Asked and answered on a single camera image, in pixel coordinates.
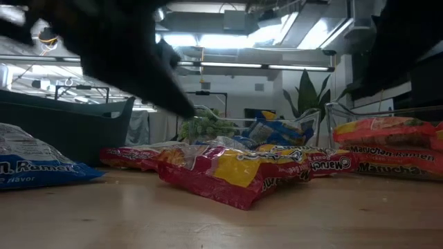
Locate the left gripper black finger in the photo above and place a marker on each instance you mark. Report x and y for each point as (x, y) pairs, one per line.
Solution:
(159, 90)
(169, 53)

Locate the red Maruchan ramen packet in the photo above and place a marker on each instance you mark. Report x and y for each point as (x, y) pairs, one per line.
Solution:
(131, 157)
(332, 162)
(225, 180)

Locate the dark teal plastic bin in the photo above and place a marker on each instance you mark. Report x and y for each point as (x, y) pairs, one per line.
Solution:
(69, 131)

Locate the blue Maruchan ramen packet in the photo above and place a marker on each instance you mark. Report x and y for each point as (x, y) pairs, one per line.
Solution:
(277, 135)
(34, 166)
(268, 115)

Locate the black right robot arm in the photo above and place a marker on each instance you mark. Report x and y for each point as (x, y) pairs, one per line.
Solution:
(398, 41)

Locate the grey hanging cloth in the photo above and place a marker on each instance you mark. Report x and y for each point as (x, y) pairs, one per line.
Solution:
(138, 128)

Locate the black metal stand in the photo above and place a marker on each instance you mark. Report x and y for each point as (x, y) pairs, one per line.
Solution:
(207, 92)
(83, 87)

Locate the round green succulent plant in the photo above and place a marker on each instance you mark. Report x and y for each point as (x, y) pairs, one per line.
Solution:
(207, 128)

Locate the long ceiling light strip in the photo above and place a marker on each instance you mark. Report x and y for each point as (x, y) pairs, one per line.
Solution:
(242, 65)

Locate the aloe plant in white pot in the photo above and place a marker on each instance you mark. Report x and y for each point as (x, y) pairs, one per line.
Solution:
(308, 93)

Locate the clear plastic container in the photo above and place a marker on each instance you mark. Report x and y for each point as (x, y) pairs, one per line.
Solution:
(313, 119)
(328, 121)

